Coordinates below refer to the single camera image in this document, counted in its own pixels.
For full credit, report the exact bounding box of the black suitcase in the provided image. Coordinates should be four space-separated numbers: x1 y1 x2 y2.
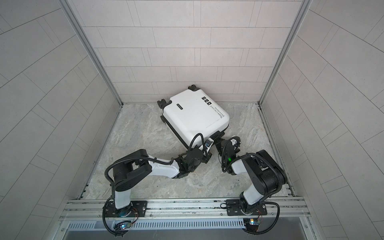
158 85 230 148

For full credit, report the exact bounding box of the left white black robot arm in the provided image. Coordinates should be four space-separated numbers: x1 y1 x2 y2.
102 133 214 237

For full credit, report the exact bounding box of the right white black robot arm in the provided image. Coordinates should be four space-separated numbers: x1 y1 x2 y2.
215 136 288 235

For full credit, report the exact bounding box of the right small circuit board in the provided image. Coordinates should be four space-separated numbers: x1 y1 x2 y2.
243 218 262 233

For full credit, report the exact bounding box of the small circuit board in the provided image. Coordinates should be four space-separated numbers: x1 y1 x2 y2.
114 221 134 232
243 218 262 233

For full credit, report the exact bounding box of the left small circuit board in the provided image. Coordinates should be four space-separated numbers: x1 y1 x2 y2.
114 221 134 232

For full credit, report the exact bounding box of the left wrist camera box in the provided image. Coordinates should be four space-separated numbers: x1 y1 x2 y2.
203 138 214 153

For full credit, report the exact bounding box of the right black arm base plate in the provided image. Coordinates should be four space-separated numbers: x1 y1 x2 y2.
221 199 268 217

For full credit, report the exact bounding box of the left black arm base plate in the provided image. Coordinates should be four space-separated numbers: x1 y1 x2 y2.
104 201 148 218

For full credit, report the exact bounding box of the aluminium mounting rail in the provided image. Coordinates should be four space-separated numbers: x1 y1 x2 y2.
59 197 310 231

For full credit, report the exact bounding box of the right aluminium corner post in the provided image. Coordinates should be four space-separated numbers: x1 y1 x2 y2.
259 0 312 106

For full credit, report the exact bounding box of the aluminium corner post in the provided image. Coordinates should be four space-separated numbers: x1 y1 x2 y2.
58 0 124 107
259 0 312 106

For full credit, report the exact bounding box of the left aluminium corner post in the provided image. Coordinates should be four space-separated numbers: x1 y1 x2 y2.
58 0 124 107

